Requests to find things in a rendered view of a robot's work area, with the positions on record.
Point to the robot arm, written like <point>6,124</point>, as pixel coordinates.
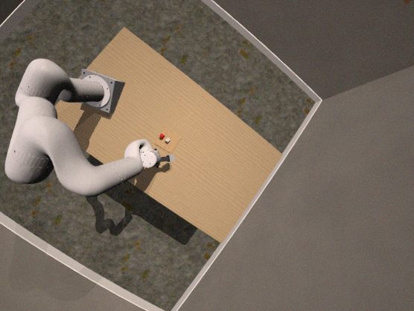
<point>36,139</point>

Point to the tan textured mat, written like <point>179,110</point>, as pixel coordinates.
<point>174,140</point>

